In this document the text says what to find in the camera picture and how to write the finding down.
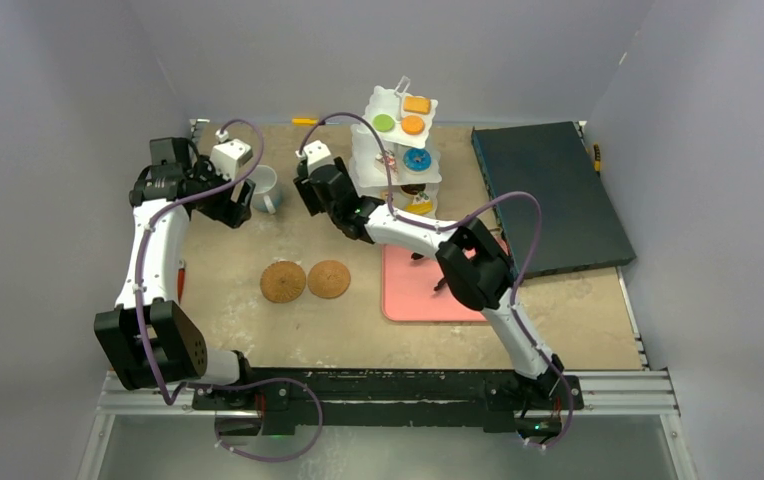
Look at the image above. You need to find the white small cup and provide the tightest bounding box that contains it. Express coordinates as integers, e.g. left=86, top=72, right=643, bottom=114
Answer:
left=248, top=165, right=283, bottom=215

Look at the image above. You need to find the white triangular fruit cake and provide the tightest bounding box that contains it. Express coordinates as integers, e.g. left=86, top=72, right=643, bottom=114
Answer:
left=373, top=150, right=398, bottom=180

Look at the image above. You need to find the white three-tier cake stand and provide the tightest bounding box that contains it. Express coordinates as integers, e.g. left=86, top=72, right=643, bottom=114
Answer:
left=348, top=76, right=442, bottom=217

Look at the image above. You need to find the chocolate sprinkle donut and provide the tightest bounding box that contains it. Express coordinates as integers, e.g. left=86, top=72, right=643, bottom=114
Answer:
left=400, top=184, right=426, bottom=197

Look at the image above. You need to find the green round macaron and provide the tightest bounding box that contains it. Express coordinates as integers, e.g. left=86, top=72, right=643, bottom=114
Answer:
left=371, top=113, right=396, bottom=132

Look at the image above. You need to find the round waffle coaster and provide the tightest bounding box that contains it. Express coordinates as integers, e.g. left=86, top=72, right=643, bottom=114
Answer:
left=307, top=260, right=351, bottom=299
left=260, top=261, right=306, bottom=303

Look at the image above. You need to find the blue frosted donut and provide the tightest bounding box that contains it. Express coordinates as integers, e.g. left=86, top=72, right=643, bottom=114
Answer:
left=402, top=148, right=433, bottom=175

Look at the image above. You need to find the yellow triangular sprinkle cake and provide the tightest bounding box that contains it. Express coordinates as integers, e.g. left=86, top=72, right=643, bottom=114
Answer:
left=404, top=192, right=434, bottom=215

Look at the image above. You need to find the orange round cookie bottom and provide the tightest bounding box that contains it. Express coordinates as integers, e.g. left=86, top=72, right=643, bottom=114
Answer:
left=400, top=115, right=426, bottom=136

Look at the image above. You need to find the orange rectangular biscuit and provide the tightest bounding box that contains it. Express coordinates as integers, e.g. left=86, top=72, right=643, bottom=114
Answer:
left=402, top=95, right=432, bottom=115

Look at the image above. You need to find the pink serving tray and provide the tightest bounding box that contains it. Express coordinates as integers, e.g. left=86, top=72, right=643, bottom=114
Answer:
left=381, top=245, right=486, bottom=324

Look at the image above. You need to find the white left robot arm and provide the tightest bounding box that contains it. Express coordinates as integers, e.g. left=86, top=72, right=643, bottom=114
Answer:
left=94, top=137, right=256, bottom=409

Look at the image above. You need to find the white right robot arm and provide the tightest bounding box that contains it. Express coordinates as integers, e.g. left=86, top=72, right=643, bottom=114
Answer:
left=294, top=154, right=572, bottom=407

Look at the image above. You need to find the black fork on tray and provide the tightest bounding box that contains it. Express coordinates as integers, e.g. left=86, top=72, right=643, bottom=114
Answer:
left=433, top=278, right=447, bottom=292

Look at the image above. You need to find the yellow black tool right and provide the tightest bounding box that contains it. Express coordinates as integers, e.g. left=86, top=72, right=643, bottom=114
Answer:
left=592, top=143, right=602, bottom=175

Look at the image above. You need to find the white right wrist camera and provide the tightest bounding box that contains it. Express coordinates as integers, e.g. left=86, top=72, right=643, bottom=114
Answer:
left=296, top=140, right=334, bottom=175

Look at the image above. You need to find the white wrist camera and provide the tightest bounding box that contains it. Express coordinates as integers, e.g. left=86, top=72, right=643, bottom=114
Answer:
left=296, top=140, right=334, bottom=175
left=210, top=131, right=253, bottom=181

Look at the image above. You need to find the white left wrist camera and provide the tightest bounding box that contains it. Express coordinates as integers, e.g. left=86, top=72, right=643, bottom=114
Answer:
left=210, top=131, right=253, bottom=181

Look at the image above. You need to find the red handled adjustable wrench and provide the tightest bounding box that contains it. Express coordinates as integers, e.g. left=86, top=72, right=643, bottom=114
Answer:
left=176, top=260, right=186, bottom=302

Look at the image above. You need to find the yellow handled screwdriver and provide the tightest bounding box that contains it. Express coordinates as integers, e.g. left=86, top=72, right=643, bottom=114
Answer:
left=291, top=117, right=318, bottom=126

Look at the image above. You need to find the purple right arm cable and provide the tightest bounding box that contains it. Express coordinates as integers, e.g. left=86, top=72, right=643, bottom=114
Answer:
left=297, top=111, right=577, bottom=452

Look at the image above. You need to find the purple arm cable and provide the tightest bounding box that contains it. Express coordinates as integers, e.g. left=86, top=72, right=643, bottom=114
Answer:
left=297, top=111, right=577, bottom=452
left=131, top=119, right=325, bottom=464

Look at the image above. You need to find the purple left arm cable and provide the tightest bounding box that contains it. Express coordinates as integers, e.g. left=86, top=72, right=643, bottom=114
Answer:
left=131, top=119, right=325, bottom=464

